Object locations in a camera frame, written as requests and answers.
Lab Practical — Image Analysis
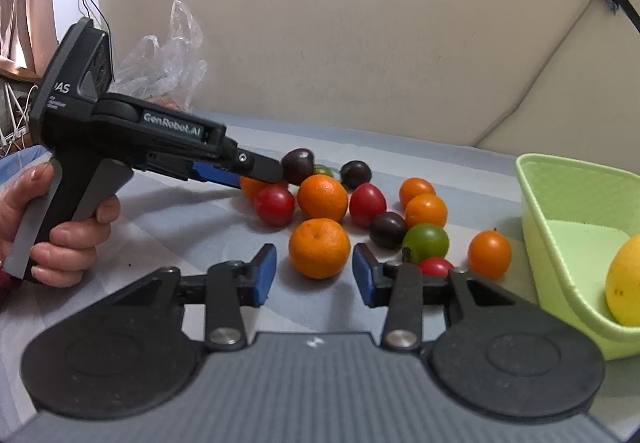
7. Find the orange mandarin middle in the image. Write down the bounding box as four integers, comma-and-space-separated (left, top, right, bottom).
296, 174, 348, 223

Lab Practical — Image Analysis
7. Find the person's left hand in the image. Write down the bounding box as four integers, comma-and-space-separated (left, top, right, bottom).
1, 163, 120, 288

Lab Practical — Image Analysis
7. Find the red cherry tomato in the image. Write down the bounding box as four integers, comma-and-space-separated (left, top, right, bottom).
254, 185, 296, 227

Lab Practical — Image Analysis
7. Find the green plastic basket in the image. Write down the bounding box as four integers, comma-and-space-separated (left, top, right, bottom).
516, 154, 639, 361

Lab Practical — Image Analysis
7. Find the green tomato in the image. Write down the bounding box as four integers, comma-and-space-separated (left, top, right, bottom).
401, 223, 450, 264

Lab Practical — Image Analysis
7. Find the orange cherry tomato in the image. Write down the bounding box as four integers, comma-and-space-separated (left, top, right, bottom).
466, 229, 512, 281

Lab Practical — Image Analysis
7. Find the dark purple tomato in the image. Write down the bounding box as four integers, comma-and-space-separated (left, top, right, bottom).
281, 148, 314, 186

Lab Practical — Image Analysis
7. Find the large yellow lemon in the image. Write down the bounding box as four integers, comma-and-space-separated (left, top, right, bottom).
605, 235, 640, 327

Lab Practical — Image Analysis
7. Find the clear plastic bag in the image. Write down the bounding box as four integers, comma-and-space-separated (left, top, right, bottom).
110, 0, 208, 112

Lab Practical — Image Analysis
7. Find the orange mandarin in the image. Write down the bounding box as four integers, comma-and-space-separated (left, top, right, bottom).
296, 174, 348, 223
288, 218, 350, 281

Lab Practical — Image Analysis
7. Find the orange mandarin front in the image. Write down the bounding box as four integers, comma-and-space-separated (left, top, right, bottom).
288, 218, 350, 281

